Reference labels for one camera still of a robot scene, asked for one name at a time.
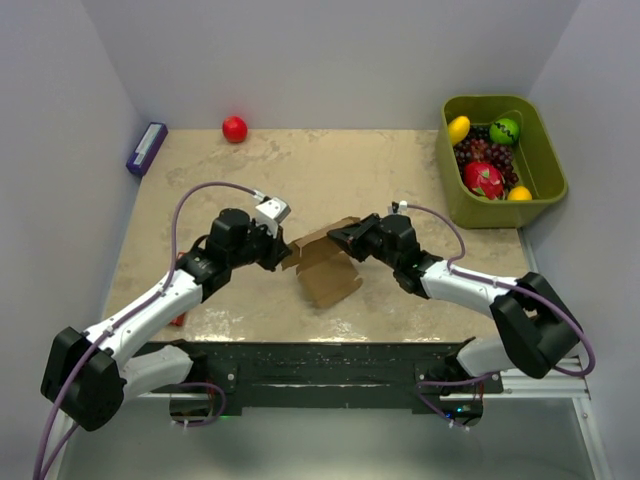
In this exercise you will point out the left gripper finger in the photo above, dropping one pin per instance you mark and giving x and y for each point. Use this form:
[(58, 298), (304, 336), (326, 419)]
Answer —
[(282, 248), (275, 257)]

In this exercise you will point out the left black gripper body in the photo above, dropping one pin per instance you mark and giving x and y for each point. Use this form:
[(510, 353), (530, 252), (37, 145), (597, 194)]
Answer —
[(257, 244)]

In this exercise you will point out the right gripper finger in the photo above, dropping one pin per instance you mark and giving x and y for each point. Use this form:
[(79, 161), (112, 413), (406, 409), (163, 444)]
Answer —
[(349, 247), (349, 233)]

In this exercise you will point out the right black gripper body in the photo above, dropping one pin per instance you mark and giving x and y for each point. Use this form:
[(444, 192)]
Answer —
[(372, 242)]

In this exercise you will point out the brown cardboard box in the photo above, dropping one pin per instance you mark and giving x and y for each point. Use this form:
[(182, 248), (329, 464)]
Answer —
[(324, 272)]

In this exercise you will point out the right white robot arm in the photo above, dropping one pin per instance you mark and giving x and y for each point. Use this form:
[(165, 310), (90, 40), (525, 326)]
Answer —
[(535, 329)]

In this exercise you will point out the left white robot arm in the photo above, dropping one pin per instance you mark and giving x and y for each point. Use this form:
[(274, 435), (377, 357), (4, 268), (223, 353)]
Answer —
[(90, 374)]

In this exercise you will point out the red rectangular box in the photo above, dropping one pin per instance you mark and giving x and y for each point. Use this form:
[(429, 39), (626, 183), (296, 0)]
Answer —
[(179, 320)]

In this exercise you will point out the purple rectangular box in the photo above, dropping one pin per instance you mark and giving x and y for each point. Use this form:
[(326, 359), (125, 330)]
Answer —
[(140, 160)]

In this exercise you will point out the red tomato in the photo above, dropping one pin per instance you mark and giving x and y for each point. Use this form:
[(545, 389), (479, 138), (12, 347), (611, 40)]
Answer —
[(234, 129)]

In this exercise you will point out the red dragon fruit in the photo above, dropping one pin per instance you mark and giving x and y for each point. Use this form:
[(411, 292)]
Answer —
[(484, 180)]

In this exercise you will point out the purple grapes bunch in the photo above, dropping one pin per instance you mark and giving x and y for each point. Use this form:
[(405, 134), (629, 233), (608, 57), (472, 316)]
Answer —
[(477, 146)]

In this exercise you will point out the yellow lemon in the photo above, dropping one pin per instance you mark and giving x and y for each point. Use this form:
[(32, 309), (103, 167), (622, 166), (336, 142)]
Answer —
[(458, 129)]

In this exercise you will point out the small yellow orange fruit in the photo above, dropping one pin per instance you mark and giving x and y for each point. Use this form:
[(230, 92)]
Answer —
[(519, 193)]

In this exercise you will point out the green striped fruit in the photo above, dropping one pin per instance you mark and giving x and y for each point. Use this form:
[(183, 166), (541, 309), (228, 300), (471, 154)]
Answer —
[(504, 131)]

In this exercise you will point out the green plastic bin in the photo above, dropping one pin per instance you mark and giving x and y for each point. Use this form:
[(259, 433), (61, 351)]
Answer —
[(536, 164)]

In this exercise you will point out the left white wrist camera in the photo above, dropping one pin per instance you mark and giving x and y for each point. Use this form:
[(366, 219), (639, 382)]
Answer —
[(271, 212)]

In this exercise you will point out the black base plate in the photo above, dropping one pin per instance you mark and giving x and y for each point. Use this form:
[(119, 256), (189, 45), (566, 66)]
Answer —
[(325, 375)]

